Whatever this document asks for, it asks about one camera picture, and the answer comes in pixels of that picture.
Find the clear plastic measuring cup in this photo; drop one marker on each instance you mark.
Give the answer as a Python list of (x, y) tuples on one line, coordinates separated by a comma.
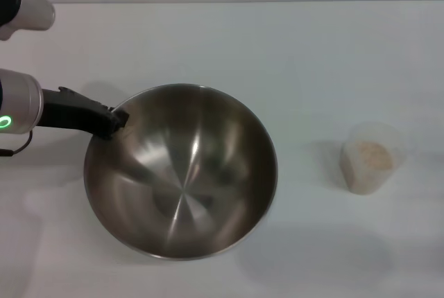
[(397, 138)]

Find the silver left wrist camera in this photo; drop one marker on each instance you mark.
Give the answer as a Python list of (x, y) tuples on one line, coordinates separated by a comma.
[(31, 14)]

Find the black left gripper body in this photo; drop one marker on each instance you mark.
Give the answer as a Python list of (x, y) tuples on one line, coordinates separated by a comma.
[(73, 111)]

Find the stainless steel mixing bowl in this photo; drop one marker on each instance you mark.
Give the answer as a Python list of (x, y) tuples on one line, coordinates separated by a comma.
[(180, 180)]

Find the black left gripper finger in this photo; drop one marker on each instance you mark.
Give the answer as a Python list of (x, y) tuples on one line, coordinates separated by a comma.
[(107, 130), (119, 118)]

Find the white rice grains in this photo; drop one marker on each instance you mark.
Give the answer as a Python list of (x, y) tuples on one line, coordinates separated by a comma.
[(371, 159)]

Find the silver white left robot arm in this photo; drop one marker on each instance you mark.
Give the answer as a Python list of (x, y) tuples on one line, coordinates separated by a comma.
[(21, 104)]

